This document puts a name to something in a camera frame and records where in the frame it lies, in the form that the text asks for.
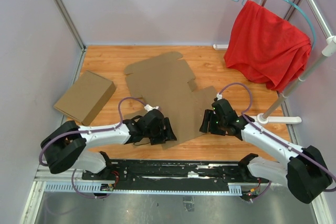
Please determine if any folded brown cardboard box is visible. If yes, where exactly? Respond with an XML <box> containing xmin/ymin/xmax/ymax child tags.
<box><xmin>54</xmin><ymin>71</ymin><xmax>117</xmax><ymax>126</ymax></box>

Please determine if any white clothes rack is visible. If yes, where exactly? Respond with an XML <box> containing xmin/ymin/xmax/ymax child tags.
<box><xmin>214</xmin><ymin>0</ymin><xmax>335</xmax><ymax>124</ymax></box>

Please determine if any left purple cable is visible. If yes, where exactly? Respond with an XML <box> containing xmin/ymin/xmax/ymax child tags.
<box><xmin>38</xmin><ymin>97</ymin><xmax>149</xmax><ymax>200</ymax></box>

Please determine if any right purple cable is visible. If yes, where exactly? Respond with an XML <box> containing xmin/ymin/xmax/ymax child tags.
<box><xmin>219</xmin><ymin>82</ymin><xmax>336</xmax><ymax>198</ymax></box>

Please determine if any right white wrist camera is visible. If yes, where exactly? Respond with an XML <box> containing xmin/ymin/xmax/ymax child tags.
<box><xmin>214</xmin><ymin>93</ymin><xmax>223</xmax><ymax>101</ymax></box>

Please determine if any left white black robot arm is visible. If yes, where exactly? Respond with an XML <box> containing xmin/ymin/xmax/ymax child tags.
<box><xmin>39</xmin><ymin>108</ymin><xmax>177</xmax><ymax>180</ymax></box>

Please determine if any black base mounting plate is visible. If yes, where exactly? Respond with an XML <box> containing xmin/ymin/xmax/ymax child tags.
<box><xmin>82</xmin><ymin>159</ymin><xmax>268</xmax><ymax>190</ymax></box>

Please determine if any red cloth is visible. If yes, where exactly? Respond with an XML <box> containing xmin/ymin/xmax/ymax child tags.
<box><xmin>224</xmin><ymin>1</ymin><xmax>312</xmax><ymax>92</ymax></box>

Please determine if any purple cable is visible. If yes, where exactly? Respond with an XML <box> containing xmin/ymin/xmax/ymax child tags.
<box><xmin>219</xmin><ymin>82</ymin><xmax>336</xmax><ymax>198</ymax></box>
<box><xmin>38</xmin><ymin>97</ymin><xmax>149</xmax><ymax>200</ymax></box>

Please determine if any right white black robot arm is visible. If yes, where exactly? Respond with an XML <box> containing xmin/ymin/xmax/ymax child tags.
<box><xmin>199</xmin><ymin>99</ymin><xmax>335</xmax><ymax>204</ymax></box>

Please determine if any grey slotted cable duct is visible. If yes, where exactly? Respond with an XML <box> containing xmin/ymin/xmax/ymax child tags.
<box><xmin>44</xmin><ymin>182</ymin><xmax>243</xmax><ymax>196</ymax></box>

